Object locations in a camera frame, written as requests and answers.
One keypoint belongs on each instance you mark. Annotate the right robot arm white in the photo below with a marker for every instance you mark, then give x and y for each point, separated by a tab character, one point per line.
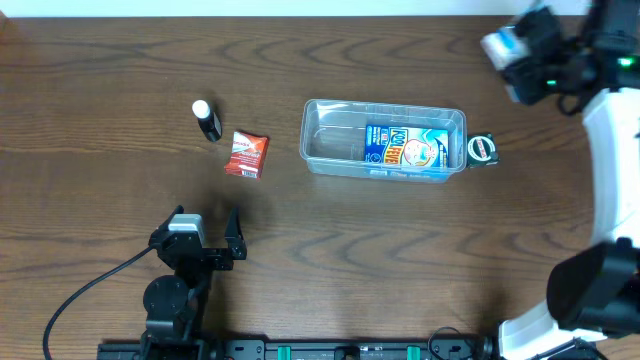
594	295

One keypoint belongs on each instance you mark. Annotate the white blue Panadol box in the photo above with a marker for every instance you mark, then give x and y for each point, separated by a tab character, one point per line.
504	47

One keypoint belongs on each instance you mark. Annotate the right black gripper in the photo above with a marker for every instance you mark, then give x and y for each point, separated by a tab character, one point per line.
523	80

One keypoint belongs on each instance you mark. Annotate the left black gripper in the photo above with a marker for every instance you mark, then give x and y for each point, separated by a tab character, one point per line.
221	261

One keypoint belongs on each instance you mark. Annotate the red orange sachet packet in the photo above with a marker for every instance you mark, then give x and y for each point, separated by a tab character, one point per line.
247	155

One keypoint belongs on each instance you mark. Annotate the clear plastic container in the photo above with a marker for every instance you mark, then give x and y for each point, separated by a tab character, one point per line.
332	140

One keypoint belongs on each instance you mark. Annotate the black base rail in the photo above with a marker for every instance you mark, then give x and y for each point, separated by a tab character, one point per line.
447	347

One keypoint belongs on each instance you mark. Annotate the black bottle white cap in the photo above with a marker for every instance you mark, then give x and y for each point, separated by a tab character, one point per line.
207	120

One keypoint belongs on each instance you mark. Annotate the blue Kool Fever box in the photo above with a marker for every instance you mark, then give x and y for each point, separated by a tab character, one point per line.
406	146

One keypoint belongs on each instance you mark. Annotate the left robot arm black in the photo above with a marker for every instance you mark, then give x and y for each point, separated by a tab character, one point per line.
175	303

